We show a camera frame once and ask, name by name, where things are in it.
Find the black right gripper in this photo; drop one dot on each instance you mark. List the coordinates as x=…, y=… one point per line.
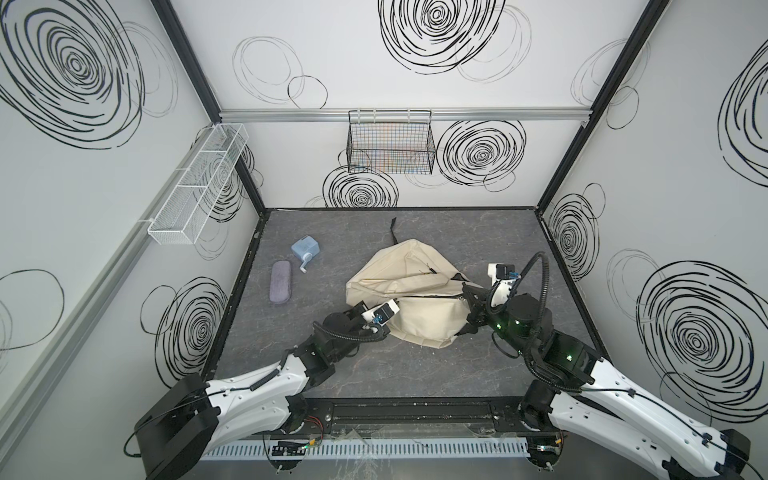
x=477, y=309

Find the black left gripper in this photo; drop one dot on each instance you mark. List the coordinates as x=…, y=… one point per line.
x=357, y=309

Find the cream canvas backpack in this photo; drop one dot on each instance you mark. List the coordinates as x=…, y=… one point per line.
x=426, y=286

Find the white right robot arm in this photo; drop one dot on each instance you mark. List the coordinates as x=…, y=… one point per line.
x=576, y=390

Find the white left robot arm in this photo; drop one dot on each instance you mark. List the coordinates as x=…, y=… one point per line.
x=196, y=416

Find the purple pencil case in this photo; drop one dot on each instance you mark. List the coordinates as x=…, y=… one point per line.
x=280, y=288

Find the light blue pencil sharpener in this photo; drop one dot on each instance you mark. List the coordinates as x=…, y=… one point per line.
x=305, y=249

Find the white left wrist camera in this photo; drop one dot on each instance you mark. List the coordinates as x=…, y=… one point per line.
x=382, y=314

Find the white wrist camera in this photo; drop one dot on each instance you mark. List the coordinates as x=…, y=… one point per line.
x=382, y=314
x=503, y=277

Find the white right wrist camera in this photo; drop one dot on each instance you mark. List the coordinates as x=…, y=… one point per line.
x=503, y=277

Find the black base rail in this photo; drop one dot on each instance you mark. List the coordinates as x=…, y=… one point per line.
x=414, y=414

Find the white slotted cable duct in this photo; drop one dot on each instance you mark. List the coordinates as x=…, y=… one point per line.
x=352, y=449

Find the black wire basket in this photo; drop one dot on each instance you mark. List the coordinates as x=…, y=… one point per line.
x=393, y=141

